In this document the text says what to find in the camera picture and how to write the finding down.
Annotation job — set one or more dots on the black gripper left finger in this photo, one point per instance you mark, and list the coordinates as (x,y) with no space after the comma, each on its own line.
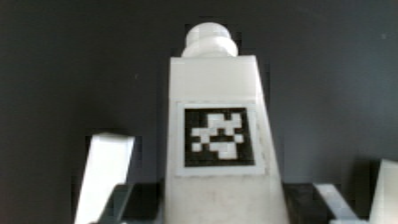
(133,205)

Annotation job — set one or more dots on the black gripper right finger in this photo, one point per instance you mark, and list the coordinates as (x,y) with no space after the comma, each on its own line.
(316,205)

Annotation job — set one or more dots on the white U-shaped obstacle fence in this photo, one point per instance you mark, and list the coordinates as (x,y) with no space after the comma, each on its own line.
(105,174)

